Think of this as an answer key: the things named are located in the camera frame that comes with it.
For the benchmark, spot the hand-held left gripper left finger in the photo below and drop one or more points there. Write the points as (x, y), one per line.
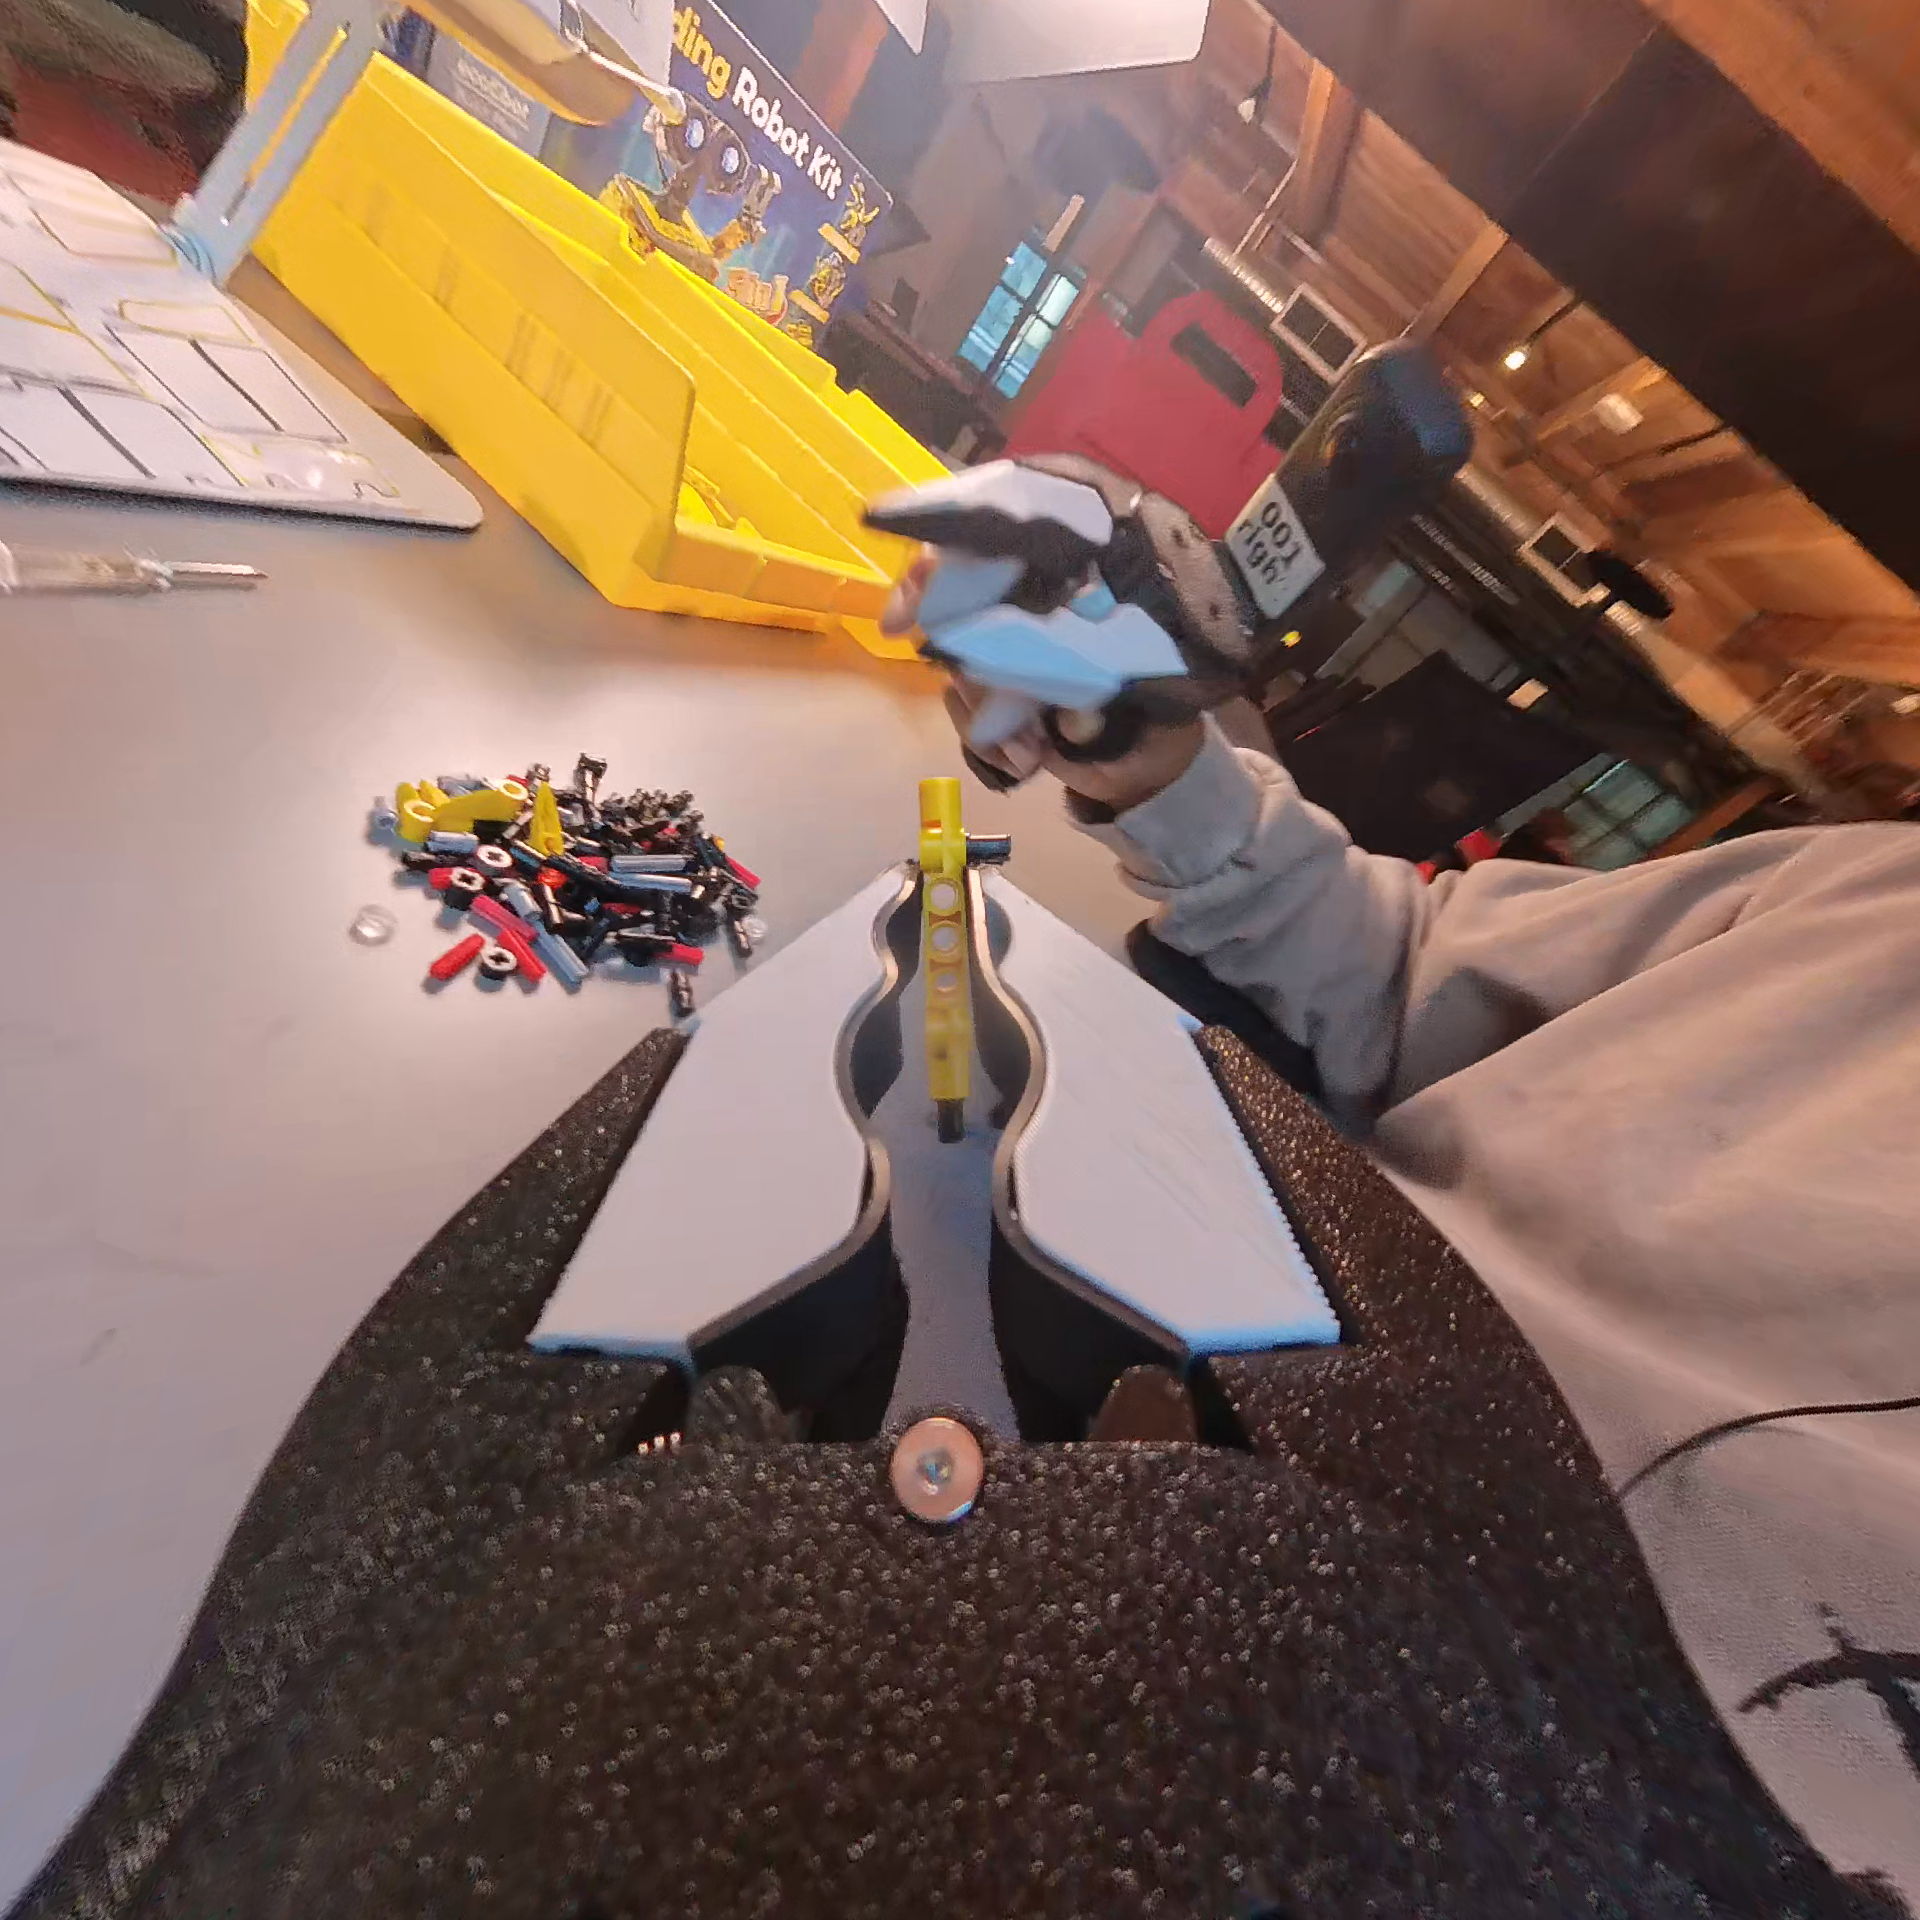
(721, 1172)

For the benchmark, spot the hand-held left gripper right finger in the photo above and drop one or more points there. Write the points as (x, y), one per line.
(1154, 1172)

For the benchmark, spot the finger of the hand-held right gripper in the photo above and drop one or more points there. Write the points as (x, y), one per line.
(1066, 652)
(1003, 503)

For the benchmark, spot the small yellow pinned assembly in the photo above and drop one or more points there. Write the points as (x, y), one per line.
(944, 975)

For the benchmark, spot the pile of small building parts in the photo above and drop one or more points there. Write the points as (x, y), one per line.
(585, 886)

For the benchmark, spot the yellow plastic bin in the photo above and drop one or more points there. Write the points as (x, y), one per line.
(840, 452)
(480, 346)

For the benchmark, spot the person's right forearm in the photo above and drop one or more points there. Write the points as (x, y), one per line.
(1306, 901)

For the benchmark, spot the grey desk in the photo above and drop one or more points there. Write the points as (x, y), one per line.
(224, 1125)

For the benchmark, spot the person's right hand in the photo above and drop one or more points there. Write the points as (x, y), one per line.
(1119, 783)

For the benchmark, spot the red felt bag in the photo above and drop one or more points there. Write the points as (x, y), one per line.
(1142, 406)

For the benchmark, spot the black armrest pad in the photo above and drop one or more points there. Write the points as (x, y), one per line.
(1230, 1005)

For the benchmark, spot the robot kit box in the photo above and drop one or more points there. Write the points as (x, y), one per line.
(779, 165)

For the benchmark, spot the clear round stud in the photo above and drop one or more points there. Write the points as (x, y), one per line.
(374, 922)

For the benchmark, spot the person's beige sweatshirt torso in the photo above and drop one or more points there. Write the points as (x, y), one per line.
(1723, 1200)

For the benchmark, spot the white book stand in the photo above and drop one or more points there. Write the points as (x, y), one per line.
(255, 165)

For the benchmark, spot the white printed mat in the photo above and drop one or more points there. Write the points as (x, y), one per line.
(182, 389)

